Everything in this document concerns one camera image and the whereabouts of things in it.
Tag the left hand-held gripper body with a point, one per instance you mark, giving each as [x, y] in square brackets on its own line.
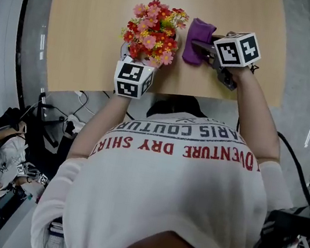
[133, 80]

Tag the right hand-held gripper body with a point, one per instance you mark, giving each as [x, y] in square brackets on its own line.
[238, 50]

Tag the purple cloth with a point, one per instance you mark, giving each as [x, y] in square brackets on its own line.
[198, 36]

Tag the white flower pot with flowers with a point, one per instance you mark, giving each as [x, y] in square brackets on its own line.
[150, 35]

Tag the person's right forearm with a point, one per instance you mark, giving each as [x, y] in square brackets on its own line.
[254, 116]

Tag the person's left forearm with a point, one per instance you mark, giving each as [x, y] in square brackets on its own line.
[98, 128]

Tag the person's dark trousers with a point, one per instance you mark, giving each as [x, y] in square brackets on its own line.
[176, 104]

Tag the white power strip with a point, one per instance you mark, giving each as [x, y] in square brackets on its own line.
[74, 123]

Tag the black tripod stand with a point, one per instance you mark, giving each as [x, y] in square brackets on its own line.
[47, 123]

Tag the person's white printed shirt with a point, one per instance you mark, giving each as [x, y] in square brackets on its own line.
[167, 193]

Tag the black bag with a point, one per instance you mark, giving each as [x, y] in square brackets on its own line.
[284, 227]

